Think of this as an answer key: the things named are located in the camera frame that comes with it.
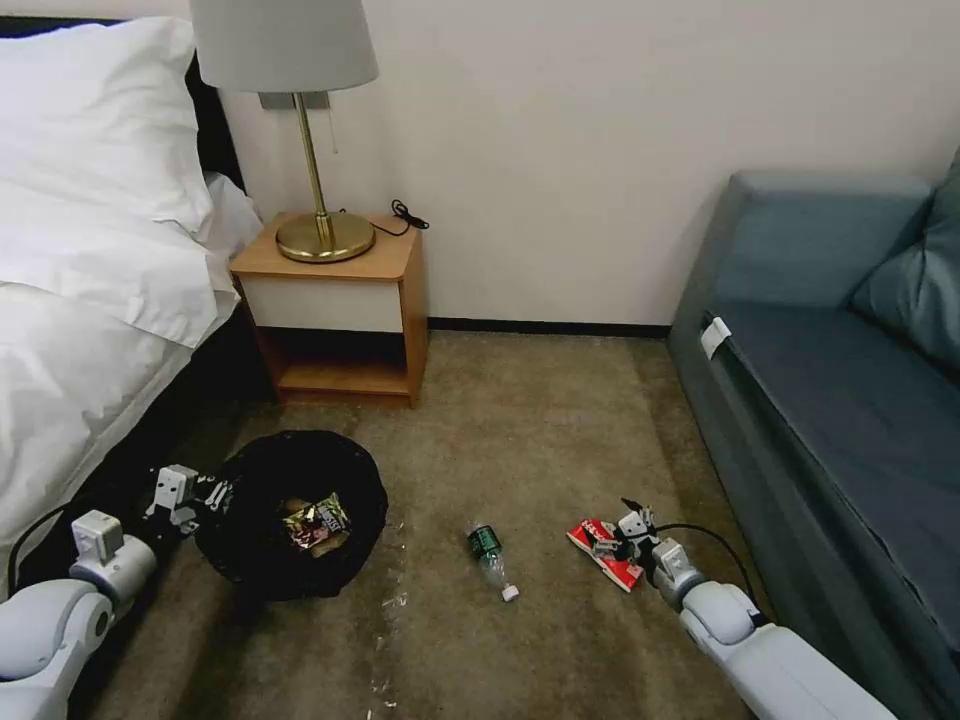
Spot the clear bottle green label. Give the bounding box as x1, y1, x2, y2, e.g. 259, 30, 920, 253
465, 522, 522, 604

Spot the large white pillow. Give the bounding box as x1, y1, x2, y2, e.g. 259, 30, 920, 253
0, 16, 220, 245

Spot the black trash bin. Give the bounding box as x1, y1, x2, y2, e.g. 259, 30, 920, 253
192, 429, 391, 604

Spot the crushed red carton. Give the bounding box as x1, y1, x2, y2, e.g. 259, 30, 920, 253
566, 517, 648, 595

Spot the black bed frame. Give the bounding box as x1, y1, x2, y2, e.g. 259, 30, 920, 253
0, 50, 280, 590

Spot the brass lamp grey shade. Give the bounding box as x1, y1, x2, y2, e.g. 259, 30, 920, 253
187, 0, 381, 265

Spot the shiny snack wrapper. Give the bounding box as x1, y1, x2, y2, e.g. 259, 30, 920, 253
280, 491, 353, 550

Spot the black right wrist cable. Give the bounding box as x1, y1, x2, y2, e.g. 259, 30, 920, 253
653, 522, 771, 628

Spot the thin black cable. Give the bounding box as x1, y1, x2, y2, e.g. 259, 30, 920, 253
334, 197, 431, 239

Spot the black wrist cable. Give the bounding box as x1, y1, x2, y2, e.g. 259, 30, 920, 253
653, 522, 771, 628
5, 508, 80, 583

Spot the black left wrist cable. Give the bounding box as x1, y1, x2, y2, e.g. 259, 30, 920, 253
5, 508, 80, 583

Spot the wooden nightstand white drawer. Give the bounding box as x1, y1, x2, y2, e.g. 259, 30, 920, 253
227, 210, 430, 411

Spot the white duvet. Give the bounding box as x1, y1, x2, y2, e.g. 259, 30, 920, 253
0, 221, 243, 543

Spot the blue-grey sofa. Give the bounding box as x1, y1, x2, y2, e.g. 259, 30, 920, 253
665, 140, 960, 720

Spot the blue-grey sofa cushion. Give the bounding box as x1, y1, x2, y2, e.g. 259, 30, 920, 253
847, 143, 960, 363

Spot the silver wall plate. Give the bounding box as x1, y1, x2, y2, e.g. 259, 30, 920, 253
258, 91, 332, 115

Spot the black baseboard strip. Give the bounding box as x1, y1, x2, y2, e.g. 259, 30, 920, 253
426, 317, 671, 337

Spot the white sofa tag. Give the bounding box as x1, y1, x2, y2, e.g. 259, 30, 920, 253
700, 316, 731, 361

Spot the small white pillow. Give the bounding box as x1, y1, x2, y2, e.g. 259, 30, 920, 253
203, 170, 266, 303

